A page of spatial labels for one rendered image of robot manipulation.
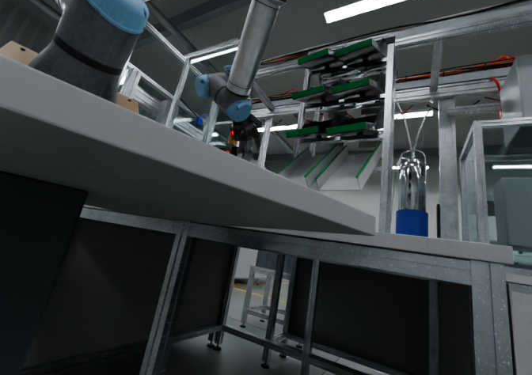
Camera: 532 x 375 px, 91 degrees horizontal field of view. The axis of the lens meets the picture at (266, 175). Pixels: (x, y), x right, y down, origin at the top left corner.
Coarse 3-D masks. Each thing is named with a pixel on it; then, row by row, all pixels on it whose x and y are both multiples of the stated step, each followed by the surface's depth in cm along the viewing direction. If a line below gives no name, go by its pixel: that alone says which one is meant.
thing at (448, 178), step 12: (444, 108) 181; (444, 120) 178; (444, 132) 176; (444, 144) 173; (444, 156) 171; (456, 156) 168; (444, 168) 169; (456, 168) 166; (444, 180) 167; (456, 180) 163; (444, 192) 165; (456, 192) 161; (444, 204) 163; (456, 204) 159; (444, 216) 161; (456, 216) 157; (444, 228) 159; (456, 228) 156; (456, 240) 154
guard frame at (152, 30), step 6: (150, 30) 162; (156, 30) 165; (156, 36) 167; (162, 36) 169; (162, 42) 170; (168, 42) 173; (168, 48) 175; (174, 48) 177; (174, 54) 180; (180, 54) 182; (180, 60) 185; (126, 66) 148; (132, 66) 205; (120, 78) 145; (144, 78) 215; (150, 78) 218; (156, 84) 223; (162, 90) 229; (168, 96) 235
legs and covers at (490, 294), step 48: (96, 240) 128; (144, 240) 151; (192, 240) 80; (240, 240) 69; (288, 240) 63; (96, 288) 128; (144, 288) 152; (192, 288) 185; (432, 288) 154; (480, 288) 44; (48, 336) 112; (96, 336) 129; (144, 336) 152; (192, 336) 179; (240, 336) 198; (432, 336) 147; (480, 336) 42
